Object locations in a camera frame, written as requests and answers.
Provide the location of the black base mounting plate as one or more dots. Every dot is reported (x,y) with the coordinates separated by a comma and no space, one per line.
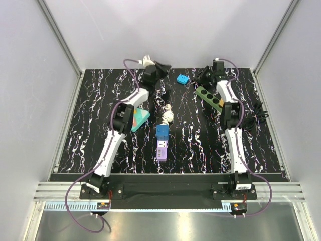
(215,186)

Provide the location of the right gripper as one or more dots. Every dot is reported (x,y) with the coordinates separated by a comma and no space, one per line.
(202,72)

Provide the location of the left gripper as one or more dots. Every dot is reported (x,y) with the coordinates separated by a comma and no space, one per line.
(163,69)

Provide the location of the orange small adapter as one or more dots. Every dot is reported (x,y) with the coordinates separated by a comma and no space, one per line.
(221,103)

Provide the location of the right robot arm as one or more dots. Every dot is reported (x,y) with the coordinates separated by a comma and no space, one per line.
(232,116)

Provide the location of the purple white power strip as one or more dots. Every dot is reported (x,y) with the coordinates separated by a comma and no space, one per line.
(161,150)

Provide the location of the green power strip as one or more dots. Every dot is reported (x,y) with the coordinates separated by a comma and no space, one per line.
(208,98)

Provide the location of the blue cube plug adapter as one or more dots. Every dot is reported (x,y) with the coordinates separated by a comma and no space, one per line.
(162,132)

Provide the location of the teal triangular power socket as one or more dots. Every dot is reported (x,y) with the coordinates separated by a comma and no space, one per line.
(141,116)

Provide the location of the light blue small adapter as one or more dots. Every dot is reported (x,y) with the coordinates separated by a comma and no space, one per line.
(182,79)

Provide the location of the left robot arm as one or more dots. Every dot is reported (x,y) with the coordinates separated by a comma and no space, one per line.
(121,121)

